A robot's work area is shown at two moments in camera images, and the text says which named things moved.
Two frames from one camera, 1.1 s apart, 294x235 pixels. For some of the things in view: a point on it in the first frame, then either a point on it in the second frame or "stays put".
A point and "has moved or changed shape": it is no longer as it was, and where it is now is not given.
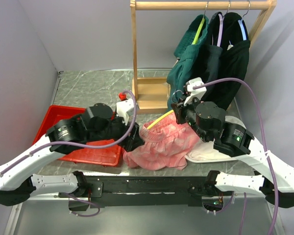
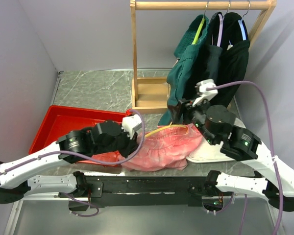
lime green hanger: x=195 y=40 stays put
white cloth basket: x=205 y=152 stays put
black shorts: x=233 y=62 stays put
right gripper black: x=179 y=108 stays put
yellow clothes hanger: x=159 y=118 → x=169 y=126
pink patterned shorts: x=166 y=143 has moved or changed shape
